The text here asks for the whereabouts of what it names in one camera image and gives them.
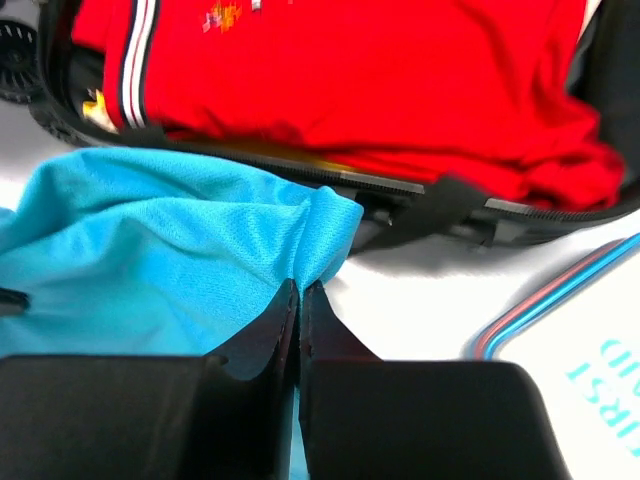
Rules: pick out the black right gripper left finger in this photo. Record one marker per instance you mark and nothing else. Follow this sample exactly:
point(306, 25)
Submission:
point(223, 415)

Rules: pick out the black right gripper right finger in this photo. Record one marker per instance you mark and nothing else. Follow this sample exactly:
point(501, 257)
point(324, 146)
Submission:
point(366, 418)

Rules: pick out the teal shirt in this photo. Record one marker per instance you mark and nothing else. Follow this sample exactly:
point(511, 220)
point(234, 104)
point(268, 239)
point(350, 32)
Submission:
point(135, 252)

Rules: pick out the red polo shirt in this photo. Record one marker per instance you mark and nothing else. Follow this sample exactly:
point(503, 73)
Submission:
point(413, 90)

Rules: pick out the orange patterned white pouch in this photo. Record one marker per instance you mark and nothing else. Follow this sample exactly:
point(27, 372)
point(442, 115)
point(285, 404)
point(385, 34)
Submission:
point(94, 110)

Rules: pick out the first aid tin box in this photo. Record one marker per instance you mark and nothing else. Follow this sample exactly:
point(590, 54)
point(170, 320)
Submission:
point(577, 336)

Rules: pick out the black hard-shell suitcase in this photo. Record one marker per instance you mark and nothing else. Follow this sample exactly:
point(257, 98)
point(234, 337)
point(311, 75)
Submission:
point(41, 69)

